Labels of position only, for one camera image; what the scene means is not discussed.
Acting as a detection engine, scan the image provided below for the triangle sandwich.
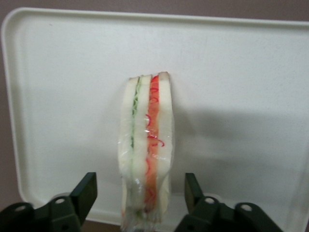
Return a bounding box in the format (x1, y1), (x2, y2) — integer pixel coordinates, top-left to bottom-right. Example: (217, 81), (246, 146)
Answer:
(117, 71), (176, 232)

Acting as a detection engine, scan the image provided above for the cream plastic serving tray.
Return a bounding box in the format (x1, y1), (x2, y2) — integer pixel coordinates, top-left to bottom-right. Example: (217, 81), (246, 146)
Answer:
(1, 7), (309, 232)

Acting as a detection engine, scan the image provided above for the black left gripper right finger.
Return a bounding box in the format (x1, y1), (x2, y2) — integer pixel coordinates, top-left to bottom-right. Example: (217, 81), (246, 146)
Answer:
(173, 173), (283, 232)

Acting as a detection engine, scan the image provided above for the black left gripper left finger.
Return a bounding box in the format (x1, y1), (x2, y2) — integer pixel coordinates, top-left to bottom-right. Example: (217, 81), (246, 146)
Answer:
(0, 172), (98, 232)

